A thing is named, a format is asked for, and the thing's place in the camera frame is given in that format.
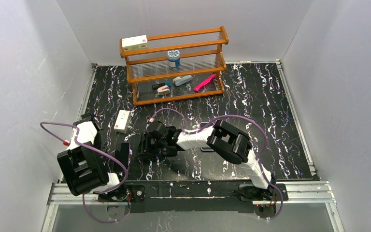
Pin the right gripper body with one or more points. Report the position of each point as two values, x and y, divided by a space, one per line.
147 144

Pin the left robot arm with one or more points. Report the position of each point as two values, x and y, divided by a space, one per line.
82 165

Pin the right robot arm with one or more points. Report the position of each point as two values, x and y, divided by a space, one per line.
228 141

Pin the white cardboard box on table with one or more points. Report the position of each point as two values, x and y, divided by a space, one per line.
122 121

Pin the pink white stapler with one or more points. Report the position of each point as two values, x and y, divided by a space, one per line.
163 90

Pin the black teal marker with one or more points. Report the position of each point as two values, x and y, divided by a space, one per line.
158 85

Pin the grey blue stapler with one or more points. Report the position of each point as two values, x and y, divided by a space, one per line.
180 80

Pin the pink comb tool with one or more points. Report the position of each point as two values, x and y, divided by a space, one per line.
205 82

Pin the orange wooden shelf rack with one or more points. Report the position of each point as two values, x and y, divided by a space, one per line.
201 56

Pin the blue white jar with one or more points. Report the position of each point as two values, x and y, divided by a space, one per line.
173 58

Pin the white box on shelf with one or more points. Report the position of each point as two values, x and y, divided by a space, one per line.
134 43

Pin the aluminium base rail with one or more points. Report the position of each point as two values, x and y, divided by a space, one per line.
154 196

